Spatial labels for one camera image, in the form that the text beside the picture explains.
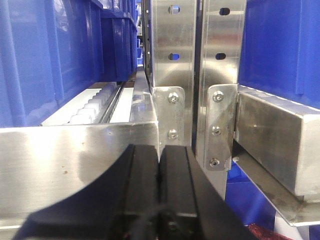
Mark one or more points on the blue tray left shelf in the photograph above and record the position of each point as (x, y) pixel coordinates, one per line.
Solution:
(51, 50)

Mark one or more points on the blue tray lower shelf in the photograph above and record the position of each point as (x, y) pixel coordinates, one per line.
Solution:
(248, 203)

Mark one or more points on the right steel shelf beam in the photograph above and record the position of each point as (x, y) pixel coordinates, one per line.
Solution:
(280, 152)

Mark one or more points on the blue tray right shelf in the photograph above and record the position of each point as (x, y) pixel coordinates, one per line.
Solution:
(280, 51)

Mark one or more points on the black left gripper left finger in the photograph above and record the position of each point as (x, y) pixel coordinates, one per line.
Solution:
(121, 204)

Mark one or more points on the left steel shelf upright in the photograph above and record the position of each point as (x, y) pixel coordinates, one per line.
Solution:
(172, 46)

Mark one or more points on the steel shelf upright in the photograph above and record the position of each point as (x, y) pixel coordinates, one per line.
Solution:
(220, 45)
(172, 46)

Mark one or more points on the steel shelf beam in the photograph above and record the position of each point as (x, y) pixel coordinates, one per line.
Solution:
(280, 152)
(42, 165)

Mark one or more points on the blue tray shelf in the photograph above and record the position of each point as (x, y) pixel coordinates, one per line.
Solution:
(248, 203)
(51, 50)
(280, 51)

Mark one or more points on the left steel shelf beam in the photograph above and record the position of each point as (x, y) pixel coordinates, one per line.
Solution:
(42, 165)

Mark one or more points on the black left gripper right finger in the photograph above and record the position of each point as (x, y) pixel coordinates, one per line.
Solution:
(195, 209)

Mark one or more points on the right steel shelf upright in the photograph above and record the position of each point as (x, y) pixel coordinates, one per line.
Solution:
(220, 45)

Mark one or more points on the white roller track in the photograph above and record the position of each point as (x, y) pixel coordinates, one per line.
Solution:
(86, 106)

